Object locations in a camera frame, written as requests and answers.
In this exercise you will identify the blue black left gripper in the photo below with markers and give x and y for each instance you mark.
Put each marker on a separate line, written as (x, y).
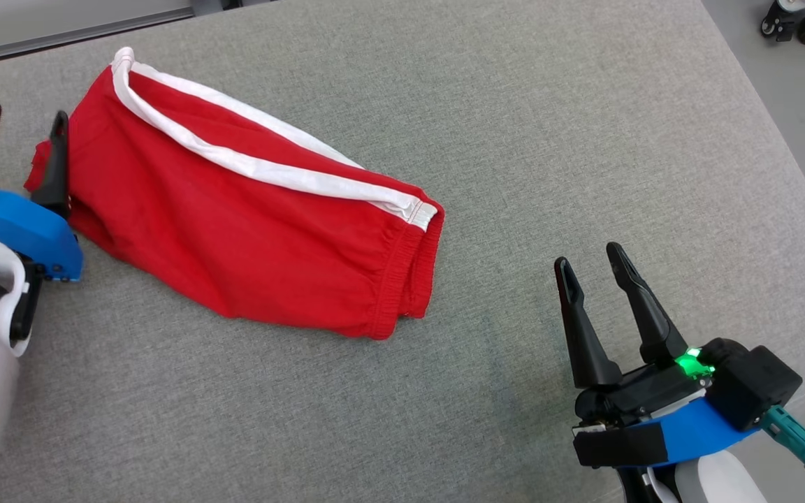
(25, 227)

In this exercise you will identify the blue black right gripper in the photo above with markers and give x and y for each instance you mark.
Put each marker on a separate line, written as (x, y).
(696, 426)

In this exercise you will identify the red shorts with white stripe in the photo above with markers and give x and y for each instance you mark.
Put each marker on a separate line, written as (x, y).
(235, 237)

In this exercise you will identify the grey wall base rail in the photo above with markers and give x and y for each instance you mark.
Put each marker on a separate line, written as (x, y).
(74, 35)

